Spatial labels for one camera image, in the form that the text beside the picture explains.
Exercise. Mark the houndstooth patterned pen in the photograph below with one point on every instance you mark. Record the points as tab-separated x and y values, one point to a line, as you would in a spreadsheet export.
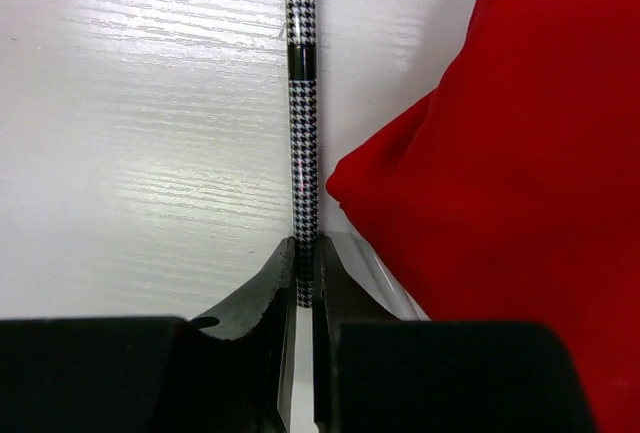
301	37

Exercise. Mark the red cloth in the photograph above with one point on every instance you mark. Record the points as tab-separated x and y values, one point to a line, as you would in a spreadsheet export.
511	191

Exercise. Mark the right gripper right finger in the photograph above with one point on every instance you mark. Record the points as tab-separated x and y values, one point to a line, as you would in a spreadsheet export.
374	372

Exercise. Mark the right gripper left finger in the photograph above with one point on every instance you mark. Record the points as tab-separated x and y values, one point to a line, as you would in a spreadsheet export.
230	369

